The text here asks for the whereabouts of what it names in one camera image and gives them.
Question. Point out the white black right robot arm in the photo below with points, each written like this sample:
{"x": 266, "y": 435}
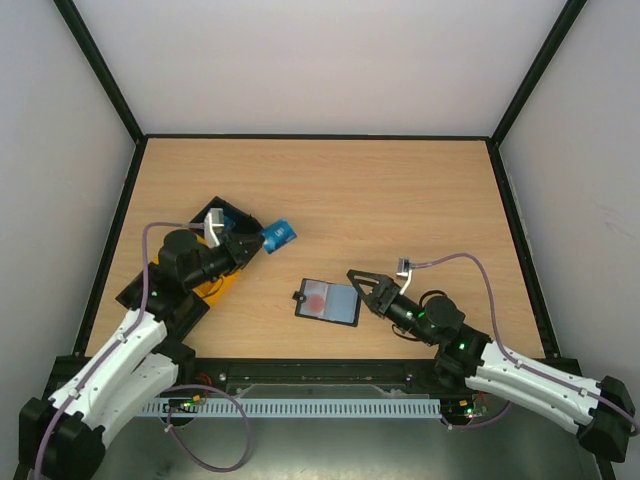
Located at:
{"x": 599, "y": 413}

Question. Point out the black cage frame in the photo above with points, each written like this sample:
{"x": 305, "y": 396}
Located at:
{"x": 65, "y": 365}

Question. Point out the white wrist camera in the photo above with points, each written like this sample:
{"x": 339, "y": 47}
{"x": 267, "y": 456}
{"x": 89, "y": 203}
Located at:
{"x": 215, "y": 225}
{"x": 404, "y": 271}

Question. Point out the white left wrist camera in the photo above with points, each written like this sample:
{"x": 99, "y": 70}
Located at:
{"x": 215, "y": 225}

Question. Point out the red white card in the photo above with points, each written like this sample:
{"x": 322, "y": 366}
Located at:
{"x": 315, "y": 293}

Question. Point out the yellow middle sorting bin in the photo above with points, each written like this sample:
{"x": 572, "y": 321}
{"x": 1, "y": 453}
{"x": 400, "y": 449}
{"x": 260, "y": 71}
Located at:
{"x": 188, "y": 261}

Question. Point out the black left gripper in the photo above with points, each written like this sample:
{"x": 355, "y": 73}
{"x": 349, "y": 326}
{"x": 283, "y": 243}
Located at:
{"x": 238, "y": 258}

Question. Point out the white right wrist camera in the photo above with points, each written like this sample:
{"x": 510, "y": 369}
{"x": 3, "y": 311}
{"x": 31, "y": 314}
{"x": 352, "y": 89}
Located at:
{"x": 404, "y": 271}

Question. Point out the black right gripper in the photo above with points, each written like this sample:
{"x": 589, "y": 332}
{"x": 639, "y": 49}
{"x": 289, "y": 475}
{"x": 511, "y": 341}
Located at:
{"x": 382, "y": 295}

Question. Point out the left controller circuit board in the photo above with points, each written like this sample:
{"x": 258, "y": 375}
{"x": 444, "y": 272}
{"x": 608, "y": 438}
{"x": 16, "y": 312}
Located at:
{"x": 190, "y": 405}

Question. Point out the black leather card holder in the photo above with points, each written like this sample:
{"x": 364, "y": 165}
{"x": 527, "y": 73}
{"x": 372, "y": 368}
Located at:
{"x": 342, "y": 305}

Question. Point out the light blue slotted cable duct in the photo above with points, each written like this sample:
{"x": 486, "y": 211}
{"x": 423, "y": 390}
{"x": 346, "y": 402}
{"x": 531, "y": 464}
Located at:
{"x": 400, "y": 408}

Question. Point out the controller circuit board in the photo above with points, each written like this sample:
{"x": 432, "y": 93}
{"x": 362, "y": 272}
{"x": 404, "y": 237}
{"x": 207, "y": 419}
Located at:
{"x": 466, "y": 407}
{"x": 190, "y": 405}

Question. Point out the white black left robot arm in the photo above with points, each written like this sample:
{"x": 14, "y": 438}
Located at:
{"x": 66, "y": 435}

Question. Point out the black near sorting bin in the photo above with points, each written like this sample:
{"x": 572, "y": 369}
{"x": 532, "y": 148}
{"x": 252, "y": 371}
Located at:
{"x": 169, "y": 302}

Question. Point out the black far sorting bin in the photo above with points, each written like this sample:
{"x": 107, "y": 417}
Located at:
{"x": 244, "y": 223}

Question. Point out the right controller circuit board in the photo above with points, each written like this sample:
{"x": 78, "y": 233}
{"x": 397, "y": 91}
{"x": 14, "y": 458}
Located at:
{"x": 466, "y": 407}

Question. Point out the black sorting bin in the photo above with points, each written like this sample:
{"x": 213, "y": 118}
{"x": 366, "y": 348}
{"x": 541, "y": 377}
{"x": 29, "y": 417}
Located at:
{"x": 169, "y": 302}
{"x": 244, "y": 223}

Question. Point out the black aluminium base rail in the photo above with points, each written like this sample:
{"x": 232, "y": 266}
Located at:
{"x": 409, "y": 376}

